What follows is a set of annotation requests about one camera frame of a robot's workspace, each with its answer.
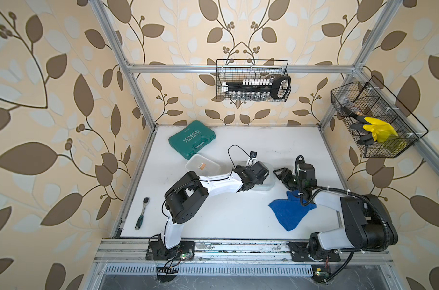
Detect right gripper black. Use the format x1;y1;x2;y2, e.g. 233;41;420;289
274;167;304;192

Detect blue cleaning cloth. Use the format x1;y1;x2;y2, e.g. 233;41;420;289
268;190;317;232

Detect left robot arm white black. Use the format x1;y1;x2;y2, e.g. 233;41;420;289
161;161;270;250

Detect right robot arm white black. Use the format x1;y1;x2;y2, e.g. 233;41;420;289
269;161;399;260

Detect small clear lunch box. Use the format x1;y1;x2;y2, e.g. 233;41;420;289
185;154;221;176

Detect green plastic tool case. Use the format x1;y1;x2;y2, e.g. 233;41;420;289
168;120;216;160

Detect black pliers in basket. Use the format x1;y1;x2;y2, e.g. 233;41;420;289
341;106;375;146

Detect black socket set holder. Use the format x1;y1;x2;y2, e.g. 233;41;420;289
219;76;291;102

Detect yellow rubber glove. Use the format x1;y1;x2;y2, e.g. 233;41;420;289
363;117;399;143

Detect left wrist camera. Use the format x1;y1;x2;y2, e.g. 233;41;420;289
249;151;258;161

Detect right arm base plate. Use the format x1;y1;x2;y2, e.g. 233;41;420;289
288;241;341;262

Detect back black wire basket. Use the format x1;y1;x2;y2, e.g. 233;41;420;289
215;59;291;102

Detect side black wire basket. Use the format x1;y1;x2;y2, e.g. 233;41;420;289
331;76;429;158

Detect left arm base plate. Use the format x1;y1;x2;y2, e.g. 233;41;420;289
146;240;195;261

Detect green handled ratchet wrench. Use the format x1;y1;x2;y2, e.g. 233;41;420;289
134;197;150;230

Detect aluminium front rail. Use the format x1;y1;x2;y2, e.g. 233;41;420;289
93;238;394;265

